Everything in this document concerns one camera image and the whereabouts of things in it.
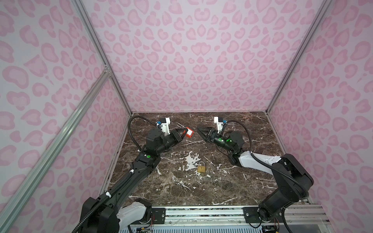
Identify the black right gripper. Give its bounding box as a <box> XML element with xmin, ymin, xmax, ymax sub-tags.
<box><xmin>197</xmin><ymin>129</ymin><xmax>235</xmax><ymax>153</ymax></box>

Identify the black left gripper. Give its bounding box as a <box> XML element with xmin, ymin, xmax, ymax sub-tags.
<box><xmin>156</xmin><ymin>128</ymin><xmax>187</xmax><ymax>156</ymax></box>

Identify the red safety padlock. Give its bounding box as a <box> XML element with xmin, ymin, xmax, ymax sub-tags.
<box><xmin>186</xmin><ymin>127</ymin><xmax>194</xmax><ymax>138</ymax></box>

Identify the brass padlock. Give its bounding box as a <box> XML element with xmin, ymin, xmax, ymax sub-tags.
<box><xmin>197</xmin><ymin>162</ymin><xmax>206</xmax><ymax>173</ymax></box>

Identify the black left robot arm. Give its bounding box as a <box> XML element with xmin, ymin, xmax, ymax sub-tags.
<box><xmin>73</xmin><ymin>128</ymin><xmax>189</xmax><ymax>233</ymax></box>

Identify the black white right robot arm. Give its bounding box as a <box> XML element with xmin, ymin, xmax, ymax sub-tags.
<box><xmin>197</xmin><ymin>127</ymin><xmax>314</xmax><ymax>222</ymax></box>

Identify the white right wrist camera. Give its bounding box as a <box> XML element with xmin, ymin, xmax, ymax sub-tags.
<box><xmin>214</xmin><ymin>116</ymin><xmax>227</xmax><ymax>134</ymax></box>

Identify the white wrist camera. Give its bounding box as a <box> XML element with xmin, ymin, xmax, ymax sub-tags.
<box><xmin>156</xmin><ymin>117</ymin><xmax>171</xmax><ymax>136</ymax></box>
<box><xmin>214</xmin><ymin>116</ymin><xmax>227</xmax><ymax>134</ymax></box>

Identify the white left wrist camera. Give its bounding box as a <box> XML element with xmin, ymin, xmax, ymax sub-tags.
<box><xmin>156</xmin><ymin>117</ymin><xmax>171</xmax><ymax>136</ymax></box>

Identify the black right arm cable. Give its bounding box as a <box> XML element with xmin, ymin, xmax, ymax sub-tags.
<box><xmin>225</xmin><ymin>120</ymin><xmax>309</xmax><ymax>196</ymax></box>

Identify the aluminium corner frame post right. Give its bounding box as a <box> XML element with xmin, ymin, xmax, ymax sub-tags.
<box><xmin>266</xmin><ymin>0</ymin><xmax>334</xmax><ymax>115</ymax></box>

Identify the aluminium corner frame post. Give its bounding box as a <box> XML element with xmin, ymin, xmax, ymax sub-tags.
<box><xmin>266</xmin><ymin>0</ymin><xmax>334</xmax><ymax>115</ymax></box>
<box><xmin>71</xmin><ymin>0</ymin><xmax>133</xmax><ymax>116</ymax></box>

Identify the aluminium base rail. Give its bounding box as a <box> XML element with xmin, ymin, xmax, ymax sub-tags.
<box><xmin>131</xmin><ymin>204</ymin><xmax>334</xmax><ymax>233</ymax></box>

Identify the aluminium corner frame post left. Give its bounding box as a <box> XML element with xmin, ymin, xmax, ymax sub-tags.
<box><xmin>71</xmin><ymin>0</ymin><xmax>133</xmax><ymax>116</ymax></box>

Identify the aluminium diagonal frame bar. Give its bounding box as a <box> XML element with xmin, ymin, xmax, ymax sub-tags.
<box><xmin>1</xmin><ymin>69</ymin><xmax>112</xmax><ymax>233</ymax></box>

